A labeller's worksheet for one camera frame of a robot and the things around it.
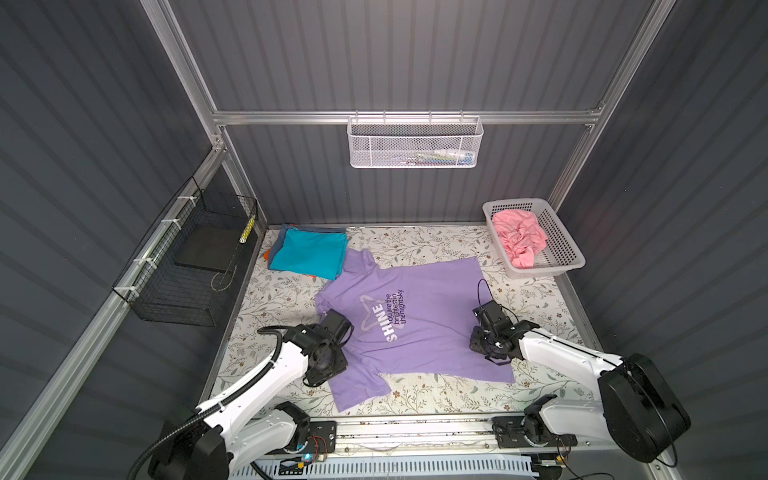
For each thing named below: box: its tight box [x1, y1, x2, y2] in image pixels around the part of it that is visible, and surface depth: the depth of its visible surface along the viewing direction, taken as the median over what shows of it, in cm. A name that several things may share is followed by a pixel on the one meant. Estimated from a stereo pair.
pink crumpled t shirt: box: [492, 209, 548, 268], surface depth 114 cm
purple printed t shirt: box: [315, 249, 515, 413], surface depth 93 cm
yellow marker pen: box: [239, 214, 256, 243], surface depth 83 cm
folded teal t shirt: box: [269, 227, 349, 281], surface depth 107 cm
